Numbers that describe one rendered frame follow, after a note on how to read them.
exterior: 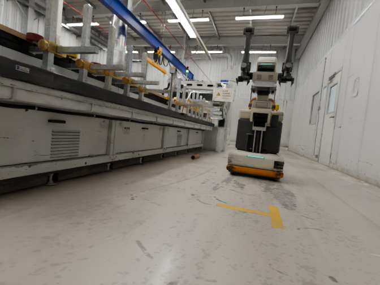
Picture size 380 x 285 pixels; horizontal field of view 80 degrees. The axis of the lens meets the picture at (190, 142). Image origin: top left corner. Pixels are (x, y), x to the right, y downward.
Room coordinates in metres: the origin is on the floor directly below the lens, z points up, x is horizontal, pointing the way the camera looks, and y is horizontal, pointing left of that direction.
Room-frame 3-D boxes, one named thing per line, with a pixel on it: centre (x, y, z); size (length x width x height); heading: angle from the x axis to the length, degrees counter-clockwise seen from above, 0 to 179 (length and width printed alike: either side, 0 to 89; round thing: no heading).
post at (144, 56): (2.16, 0.50, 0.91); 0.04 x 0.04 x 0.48; 74
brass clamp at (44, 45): (1.23, 0.78, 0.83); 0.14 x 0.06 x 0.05; 164
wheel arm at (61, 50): (1.23, 0.72, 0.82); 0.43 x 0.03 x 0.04; 74
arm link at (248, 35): (2.48, -0.50, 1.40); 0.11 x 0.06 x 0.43; 73
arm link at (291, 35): (2.35, -0.91, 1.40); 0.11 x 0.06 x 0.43; 72
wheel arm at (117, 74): (1.71, 0.58, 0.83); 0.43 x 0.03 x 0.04; 74
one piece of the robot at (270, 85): (2.58, -0.76, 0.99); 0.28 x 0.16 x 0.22; 73
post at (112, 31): (1.68, 0.64, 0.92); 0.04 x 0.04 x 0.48; 74
